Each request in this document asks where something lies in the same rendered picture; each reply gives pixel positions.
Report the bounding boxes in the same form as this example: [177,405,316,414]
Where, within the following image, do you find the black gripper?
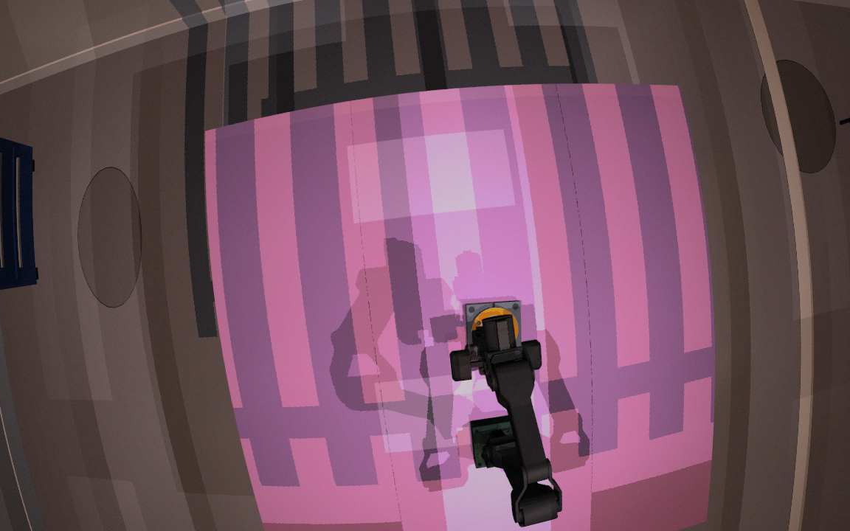
[449,339,542,381]

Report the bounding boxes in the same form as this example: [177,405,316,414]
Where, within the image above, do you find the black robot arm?
[472,314,562,527]

